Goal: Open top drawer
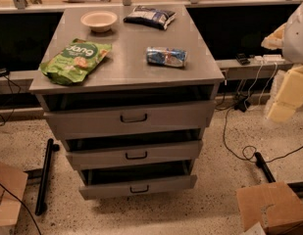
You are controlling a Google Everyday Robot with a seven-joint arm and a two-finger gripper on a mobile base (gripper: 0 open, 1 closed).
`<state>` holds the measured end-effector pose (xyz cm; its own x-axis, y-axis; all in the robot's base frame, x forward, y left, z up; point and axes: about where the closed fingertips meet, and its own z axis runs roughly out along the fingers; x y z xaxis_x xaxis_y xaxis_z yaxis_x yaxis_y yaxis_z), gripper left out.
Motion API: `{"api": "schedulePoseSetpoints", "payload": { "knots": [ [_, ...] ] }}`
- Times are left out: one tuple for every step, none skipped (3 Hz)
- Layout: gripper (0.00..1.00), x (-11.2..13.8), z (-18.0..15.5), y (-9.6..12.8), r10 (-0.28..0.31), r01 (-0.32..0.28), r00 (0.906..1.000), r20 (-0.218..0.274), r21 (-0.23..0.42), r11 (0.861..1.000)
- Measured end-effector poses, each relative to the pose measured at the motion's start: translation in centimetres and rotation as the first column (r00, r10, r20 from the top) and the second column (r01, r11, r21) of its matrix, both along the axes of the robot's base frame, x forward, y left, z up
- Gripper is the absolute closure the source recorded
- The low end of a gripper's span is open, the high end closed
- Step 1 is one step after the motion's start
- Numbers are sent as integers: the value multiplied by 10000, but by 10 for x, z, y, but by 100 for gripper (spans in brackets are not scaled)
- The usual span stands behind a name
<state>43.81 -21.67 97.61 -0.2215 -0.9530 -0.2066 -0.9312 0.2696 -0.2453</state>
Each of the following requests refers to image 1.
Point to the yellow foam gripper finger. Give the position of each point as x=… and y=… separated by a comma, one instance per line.
x=286, y=95
x=274, y=40

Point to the beige bowl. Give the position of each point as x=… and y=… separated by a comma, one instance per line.
x=99, y=21

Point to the small black device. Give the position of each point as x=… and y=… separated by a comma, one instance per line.
x=242, y=59

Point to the black power adapter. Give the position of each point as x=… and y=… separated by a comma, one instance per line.
x=242, y=105

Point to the cardboard box right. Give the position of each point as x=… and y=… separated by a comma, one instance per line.
x=275, y=206

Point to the white power strip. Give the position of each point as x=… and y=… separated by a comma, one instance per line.
x=269, y=59

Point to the grey top drawer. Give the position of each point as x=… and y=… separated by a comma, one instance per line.
x=111, y=113

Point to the grey drawer cabinet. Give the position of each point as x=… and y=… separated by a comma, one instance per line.
x=126, y=67

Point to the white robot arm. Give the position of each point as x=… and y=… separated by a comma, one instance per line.
x=289, y=39

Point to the cardboard box left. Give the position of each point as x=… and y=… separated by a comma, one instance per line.
x=12, y=188

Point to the dark blue snack bag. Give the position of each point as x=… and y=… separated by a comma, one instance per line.
x=150, y=17

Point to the grey bottom drawer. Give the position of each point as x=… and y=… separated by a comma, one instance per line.
x=131, y=180

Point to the cardboard box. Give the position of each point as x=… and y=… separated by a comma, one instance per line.
x=275, y=206
x=12, y=188

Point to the black bar floor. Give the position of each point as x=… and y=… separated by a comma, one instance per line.
x=40, y=203
x=261, y=164

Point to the black bar left floor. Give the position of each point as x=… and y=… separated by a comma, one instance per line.
x=40, y=203

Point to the grey middle drawer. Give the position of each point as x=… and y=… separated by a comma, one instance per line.
x=134, y=149

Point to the green snack bag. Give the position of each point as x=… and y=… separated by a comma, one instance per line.
x=75, y=62

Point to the grey drawer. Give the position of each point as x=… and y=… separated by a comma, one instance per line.
x=131, y=180
x=134, y=149
x=111, y=113

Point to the black bar right floor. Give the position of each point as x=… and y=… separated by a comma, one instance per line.
x=261, y=164

